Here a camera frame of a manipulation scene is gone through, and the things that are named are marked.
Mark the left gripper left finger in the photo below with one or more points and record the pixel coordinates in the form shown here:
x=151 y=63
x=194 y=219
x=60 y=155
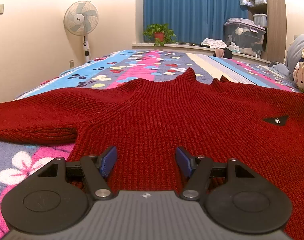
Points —
x=58 y=195

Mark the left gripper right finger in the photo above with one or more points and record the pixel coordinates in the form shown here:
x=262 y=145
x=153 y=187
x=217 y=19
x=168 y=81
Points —
x=233 y=195

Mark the red knit sweater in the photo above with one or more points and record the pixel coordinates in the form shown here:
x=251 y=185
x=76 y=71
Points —
x=147 y=121

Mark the white clothes pile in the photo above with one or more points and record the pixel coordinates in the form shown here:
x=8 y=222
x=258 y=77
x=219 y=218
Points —
x=213 y=43

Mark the colourful floral bed blanket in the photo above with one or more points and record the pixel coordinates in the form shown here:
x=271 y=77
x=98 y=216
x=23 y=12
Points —
x=18 y=161

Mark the clear plastic storage bin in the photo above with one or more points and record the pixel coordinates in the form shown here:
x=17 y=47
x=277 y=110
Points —
x=245 y=34

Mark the wooden shelf unit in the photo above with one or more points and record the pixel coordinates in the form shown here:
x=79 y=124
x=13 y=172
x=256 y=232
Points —
x=274 y=44

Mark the potted green plant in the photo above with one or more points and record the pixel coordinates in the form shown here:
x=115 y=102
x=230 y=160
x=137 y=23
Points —
x=159 y=34

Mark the white storage box on shelf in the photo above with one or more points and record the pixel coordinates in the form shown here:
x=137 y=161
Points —
x=260 y=19

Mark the white standing fan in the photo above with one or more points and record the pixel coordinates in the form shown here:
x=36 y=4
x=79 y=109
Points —
x=80 y=19

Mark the blue curtain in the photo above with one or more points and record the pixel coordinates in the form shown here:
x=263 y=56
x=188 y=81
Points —
x=193 y=20

